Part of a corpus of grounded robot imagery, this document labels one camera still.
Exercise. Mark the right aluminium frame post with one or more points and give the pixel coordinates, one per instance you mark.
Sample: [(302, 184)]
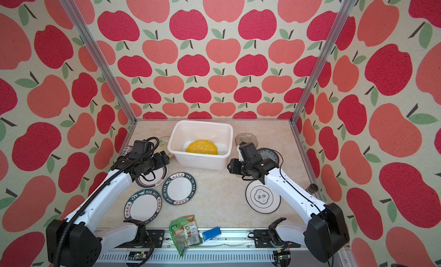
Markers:
[(329, 45)]

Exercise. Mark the green snack packet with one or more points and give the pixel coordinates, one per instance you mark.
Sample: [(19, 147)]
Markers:
[(185, 233)]

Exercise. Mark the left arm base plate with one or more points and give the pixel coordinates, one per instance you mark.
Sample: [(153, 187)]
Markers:
[(146, 240)]

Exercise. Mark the white plastic bin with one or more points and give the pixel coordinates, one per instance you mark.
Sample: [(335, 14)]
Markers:
[(186, 132)]

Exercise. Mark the purple snack bag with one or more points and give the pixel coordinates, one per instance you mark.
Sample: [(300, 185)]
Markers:
[(126, 150)]

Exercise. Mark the red green rim plate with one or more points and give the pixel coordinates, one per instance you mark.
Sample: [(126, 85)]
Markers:
[(152, 179)]

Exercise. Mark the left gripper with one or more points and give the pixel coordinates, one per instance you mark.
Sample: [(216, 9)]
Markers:
[(166, 158)]

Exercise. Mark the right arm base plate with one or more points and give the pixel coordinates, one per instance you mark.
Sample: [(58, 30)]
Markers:
[(267, 238)]

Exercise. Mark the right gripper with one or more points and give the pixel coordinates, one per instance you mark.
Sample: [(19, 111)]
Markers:
[(233, 167)]

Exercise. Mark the blue small box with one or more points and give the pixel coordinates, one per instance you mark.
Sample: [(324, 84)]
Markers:
[(212, 233)]

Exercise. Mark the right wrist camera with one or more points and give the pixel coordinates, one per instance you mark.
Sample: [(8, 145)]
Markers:
[(247, 151)]

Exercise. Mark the aluminium front rail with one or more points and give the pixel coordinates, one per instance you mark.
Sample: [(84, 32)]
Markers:
[(231, 248)]

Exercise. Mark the blue white porcelain plate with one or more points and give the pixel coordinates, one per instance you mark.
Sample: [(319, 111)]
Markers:
[(267, 153)]

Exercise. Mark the dark spice jar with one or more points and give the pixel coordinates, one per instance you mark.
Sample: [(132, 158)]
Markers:
[(312, 188)]

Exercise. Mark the yellow dotted scalloped plate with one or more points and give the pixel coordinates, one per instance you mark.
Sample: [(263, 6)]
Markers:
[(202, 147)]

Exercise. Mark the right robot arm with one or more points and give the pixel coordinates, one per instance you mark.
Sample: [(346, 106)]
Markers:
[(324, 231)]

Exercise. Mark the beige willow pattern plate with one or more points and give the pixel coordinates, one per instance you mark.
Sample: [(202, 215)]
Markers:
[(163, 143)]

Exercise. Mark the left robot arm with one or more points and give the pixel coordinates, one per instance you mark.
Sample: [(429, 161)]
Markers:
[(72, 242)]

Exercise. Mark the white plate black rings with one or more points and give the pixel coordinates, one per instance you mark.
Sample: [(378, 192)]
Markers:
[(260, 197)]

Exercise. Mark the aluminium frame post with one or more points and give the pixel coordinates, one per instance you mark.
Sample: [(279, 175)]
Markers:
[(76, 18), (329, 45)]

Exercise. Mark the left aluminium frame post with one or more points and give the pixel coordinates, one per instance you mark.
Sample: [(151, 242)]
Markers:
[(76, 18)]

